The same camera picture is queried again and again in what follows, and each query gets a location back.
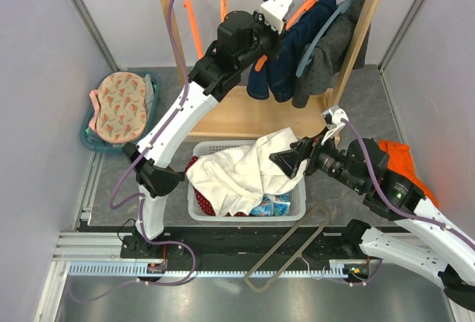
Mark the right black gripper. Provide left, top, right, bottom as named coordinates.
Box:
left=269, top=125, right=365, bottom=192

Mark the white plastic basket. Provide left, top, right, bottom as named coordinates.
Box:
left=187, top=140, right=307, bottom=223

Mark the blue floral garment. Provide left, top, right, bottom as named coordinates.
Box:
left=249, top=193, right=290, bottom=217

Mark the dark blue denim garment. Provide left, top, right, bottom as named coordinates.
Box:
left=246, top=0, right=337, bottom=102

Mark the white shirt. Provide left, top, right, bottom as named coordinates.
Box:
left=186, top=128, right=306, bottom=217

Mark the red polka dot skirt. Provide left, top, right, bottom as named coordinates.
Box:
left=189, top=188, right=256, bottom=217

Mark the grey metal hanger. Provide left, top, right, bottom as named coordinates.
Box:
left=243, top=203, right=332, bottom=293

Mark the orange plastic hanger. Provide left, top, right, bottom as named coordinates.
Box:
left=183, top=0, right=203, bottom=59

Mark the orange hanger with white shirt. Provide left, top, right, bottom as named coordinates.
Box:
left=220, top=0, right=229, bottom=22

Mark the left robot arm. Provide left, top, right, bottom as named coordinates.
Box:
left=123, top=10, right=286, bottom=257

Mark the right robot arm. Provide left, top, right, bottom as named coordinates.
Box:
left=269, top=135, right=474, bottom=310

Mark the blue grey hanger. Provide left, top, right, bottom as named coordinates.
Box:
left=295, top=0, right=354, bottom=78

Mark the grey dotted garment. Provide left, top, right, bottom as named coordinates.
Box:
left=292, top=0, right=366, bottom=108

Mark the wooden clothes rack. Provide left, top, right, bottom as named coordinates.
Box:
left=160, top=0, right=379, bottom=141

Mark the orange cloth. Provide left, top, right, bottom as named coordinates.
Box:
left=378, top=139, right=439, bottom=208

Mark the floral oven mitt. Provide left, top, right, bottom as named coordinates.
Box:
left=89, top=71, right=148, bottom=145

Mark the teal plastic tray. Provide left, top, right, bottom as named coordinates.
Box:
left=79, top=71, right=161, bottom=154

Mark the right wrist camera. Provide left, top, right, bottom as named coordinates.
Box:
left=321, top=105, right=349, bottom=145

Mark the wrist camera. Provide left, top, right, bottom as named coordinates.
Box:
left=258, top=0, right=294, bottom=34
left=321, top=105, right=349, bottom=145

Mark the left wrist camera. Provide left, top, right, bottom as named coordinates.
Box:
left=258, top=0, right=294, bottom=34

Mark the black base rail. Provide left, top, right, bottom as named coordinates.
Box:
left=120, top=226, right=367, bottom=272

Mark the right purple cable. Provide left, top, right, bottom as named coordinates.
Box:
left=341, top=116, right=475, bottom=243

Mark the purple cable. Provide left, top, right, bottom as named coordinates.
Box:
left=341, top=116, right=475, bottom=243
left=109, top=0, right=265, bottom=286

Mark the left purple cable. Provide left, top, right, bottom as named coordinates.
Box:
left=109, top=0, right=265, bottom=286

